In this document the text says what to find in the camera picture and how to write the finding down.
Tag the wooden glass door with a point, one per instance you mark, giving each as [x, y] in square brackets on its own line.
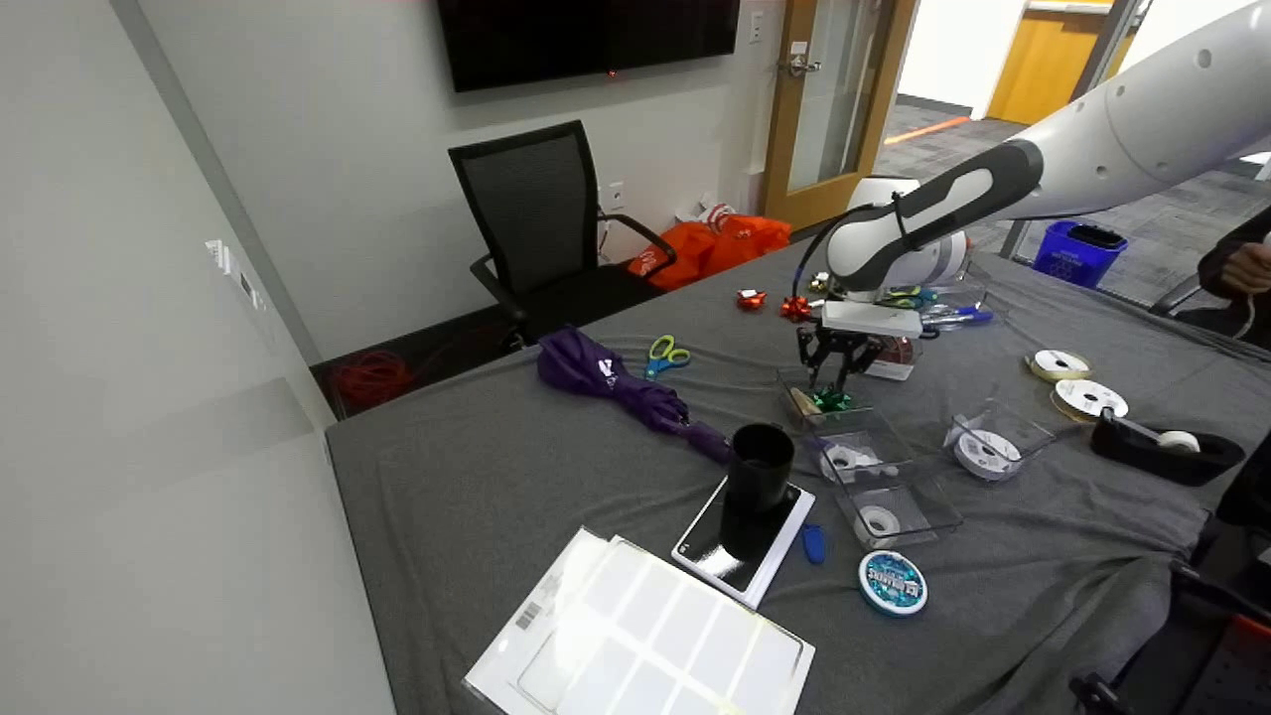
[837, 84]

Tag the blue recycling bin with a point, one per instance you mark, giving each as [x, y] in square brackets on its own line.
[1077, 251]

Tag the green ribbon bow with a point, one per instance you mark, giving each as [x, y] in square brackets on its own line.
[832, 399]

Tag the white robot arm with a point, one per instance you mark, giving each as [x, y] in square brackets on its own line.
[1138, 131]

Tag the grey table cloth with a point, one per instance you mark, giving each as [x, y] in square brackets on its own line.
[463, 494]

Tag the black cup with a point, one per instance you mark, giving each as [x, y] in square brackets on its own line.
[755, 477]

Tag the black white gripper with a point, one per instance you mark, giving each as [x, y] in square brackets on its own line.
[849, 333]

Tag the black tape dispenser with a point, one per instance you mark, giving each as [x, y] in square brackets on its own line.
[1186, 466]

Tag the black wall television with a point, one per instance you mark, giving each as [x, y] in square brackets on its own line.
[525, 40]

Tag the clear compartment case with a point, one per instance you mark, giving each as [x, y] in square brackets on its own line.
[875, 477]

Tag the white tape roll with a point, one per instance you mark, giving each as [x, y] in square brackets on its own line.
[1059, 363]
[1089, 399]

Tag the white tape roll near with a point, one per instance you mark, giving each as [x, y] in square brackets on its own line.
[1089, 399]

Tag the white label sheets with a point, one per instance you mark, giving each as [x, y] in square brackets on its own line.
[612, 628]

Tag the white tape roll far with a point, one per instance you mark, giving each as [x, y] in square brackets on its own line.
[1059, 363]

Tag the blue green scissors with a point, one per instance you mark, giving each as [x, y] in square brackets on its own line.
[667, 357]

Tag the blue flash drive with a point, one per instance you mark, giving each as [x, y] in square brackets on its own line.
[811, 543]

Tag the dark chair at right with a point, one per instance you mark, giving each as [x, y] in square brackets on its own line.
[1213, 658]

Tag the small red bow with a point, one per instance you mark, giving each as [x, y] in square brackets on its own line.
[751, 300]

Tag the blue purple ribbon pile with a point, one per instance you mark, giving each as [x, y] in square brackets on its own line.
[943, 310]

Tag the red ribbon bow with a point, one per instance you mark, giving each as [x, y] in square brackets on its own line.
[795, 306]

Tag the round blue white tin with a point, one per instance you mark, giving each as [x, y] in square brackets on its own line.
[890, 580]

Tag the dark red bow in box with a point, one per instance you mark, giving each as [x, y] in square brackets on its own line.
[896, 361]

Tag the black mesh office chair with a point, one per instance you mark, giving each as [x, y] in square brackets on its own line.
[537, 212]

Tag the person in dark clothes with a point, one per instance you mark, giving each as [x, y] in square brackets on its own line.
[1240, 270]

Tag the orange plastic bags on floor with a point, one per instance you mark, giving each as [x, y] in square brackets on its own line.
[709, 247]

